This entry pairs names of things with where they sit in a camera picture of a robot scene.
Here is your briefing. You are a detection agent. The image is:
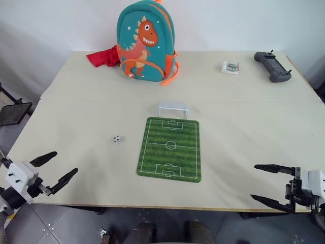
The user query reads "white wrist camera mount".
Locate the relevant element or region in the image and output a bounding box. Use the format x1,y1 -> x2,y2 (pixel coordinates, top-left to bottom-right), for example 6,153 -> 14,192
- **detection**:
300,169 -> 325,204
4,161 -> 40,204

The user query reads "red cloth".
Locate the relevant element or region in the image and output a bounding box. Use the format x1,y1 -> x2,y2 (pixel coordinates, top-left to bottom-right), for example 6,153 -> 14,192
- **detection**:
86,45 -> 120,68

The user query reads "dark rounded shape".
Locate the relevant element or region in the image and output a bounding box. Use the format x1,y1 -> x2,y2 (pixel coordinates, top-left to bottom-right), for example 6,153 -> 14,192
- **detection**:
183,219 -> 217,244
123,220 -> 157,244

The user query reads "grey remote controller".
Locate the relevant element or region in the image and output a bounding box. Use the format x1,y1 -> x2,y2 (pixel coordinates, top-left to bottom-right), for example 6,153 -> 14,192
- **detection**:
253,50 -> 293,83

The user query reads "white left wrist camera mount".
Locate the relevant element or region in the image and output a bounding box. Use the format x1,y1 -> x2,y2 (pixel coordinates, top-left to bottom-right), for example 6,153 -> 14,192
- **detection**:
4,161 -> 40,204

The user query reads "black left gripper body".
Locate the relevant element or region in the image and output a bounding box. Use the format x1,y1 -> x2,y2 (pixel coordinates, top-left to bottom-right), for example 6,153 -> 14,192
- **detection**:
26,176 -> 55,198

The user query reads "black mesh stand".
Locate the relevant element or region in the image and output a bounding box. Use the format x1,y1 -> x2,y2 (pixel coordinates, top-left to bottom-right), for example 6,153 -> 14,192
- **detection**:
0,82 -> 34,128

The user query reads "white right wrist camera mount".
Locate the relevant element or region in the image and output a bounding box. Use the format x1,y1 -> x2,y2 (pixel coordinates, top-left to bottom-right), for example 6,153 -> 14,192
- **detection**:
300,169 -> 325,204

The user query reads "small white goal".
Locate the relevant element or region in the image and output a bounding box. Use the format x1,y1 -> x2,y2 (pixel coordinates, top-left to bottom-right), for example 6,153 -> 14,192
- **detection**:
158,101 -> 190,118

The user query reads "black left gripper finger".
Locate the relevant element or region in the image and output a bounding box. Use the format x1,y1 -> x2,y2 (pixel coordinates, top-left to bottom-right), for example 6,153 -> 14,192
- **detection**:
49,167 -> 79,195
29,151 -> 58,168

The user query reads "green soccer field mat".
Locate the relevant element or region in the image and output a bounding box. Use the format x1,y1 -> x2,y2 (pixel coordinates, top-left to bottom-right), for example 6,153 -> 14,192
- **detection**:
136,116 -> 203,184

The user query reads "small white battery pack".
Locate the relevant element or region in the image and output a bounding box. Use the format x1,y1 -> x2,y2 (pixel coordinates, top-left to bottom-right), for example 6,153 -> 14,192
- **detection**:
220,60 -> 240,75

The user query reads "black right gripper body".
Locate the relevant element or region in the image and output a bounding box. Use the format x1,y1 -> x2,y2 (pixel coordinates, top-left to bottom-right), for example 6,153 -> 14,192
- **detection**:
285,166 -> 318,209

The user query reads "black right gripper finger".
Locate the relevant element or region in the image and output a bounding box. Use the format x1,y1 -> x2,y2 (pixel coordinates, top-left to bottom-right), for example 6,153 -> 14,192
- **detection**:
253,164 -> 297,176
250,194 -> 297,214

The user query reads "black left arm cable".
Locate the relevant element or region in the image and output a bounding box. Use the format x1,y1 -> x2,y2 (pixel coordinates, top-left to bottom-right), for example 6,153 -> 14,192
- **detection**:
0,149 -> 13,169

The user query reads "teal dinosaur backpack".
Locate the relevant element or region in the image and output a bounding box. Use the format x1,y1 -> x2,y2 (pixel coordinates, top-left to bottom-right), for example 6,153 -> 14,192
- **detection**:
116,0 -> 181,87

